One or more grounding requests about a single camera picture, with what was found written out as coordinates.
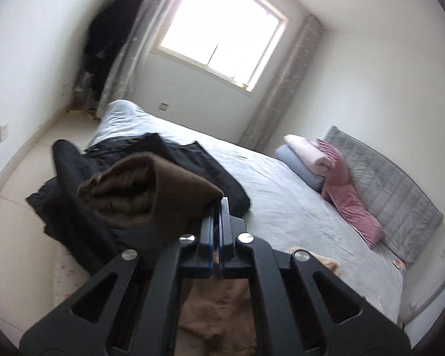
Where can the window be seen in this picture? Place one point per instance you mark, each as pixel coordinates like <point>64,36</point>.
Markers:
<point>222,26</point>

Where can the brown jacket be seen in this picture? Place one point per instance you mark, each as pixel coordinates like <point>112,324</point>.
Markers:
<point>141,189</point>

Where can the white folded blanket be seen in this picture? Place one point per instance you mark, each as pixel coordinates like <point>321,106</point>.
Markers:
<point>307,154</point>

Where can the sheer white curtain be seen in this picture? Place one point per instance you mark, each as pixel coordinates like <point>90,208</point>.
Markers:
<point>133,52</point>

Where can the light blue folded blanket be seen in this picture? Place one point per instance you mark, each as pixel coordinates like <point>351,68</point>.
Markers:
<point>300,170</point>

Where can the pink velvet pillow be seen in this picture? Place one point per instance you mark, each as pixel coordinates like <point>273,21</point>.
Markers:
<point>352,211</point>
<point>335,163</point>

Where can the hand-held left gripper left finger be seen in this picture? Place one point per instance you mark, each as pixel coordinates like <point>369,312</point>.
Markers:
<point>209,230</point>

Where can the dark hanging clothes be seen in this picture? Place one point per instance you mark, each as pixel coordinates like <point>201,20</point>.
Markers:
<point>111,33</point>

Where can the grey padded headboard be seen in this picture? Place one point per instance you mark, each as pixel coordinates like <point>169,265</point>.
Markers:
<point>389,189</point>

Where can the bed with light blue sheet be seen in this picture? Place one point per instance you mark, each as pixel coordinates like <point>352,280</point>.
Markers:
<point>282,200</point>

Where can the white wall switch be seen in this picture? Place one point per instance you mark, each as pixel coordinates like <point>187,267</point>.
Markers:
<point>4,132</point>

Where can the grey patterned curtain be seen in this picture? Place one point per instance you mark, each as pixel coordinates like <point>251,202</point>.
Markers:
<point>282,89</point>

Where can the black jacket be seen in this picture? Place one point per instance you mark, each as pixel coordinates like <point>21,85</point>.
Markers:
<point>193,163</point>

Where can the white wall socket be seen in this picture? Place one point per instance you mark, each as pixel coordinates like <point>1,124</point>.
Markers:
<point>164,106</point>

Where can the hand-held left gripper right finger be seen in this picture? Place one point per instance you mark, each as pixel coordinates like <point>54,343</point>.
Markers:
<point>226,230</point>

